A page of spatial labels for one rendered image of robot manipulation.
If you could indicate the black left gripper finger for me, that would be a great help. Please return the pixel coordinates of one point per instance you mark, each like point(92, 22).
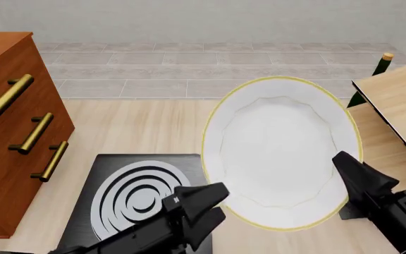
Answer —
point(206, 225)
point(203, 195)

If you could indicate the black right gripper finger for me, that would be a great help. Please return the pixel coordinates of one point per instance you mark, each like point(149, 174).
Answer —
point(354, 211)
point(361, 180)

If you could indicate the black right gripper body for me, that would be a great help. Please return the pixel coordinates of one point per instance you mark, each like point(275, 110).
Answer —
point(404, 217)

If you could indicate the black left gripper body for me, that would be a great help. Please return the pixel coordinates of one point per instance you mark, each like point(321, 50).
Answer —
point(153, 232)

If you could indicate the flat black stove plate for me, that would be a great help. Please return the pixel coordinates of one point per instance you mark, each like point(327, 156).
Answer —
point(90, 185)

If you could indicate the white plate with yellow rim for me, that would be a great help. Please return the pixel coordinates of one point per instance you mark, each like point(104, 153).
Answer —
point(277, 145)

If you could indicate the pale wood board, black edge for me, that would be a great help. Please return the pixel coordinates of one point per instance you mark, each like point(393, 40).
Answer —
point(400, 100)

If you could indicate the green bottle with cork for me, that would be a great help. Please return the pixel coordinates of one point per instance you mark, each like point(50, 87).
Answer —
point(382, 64)

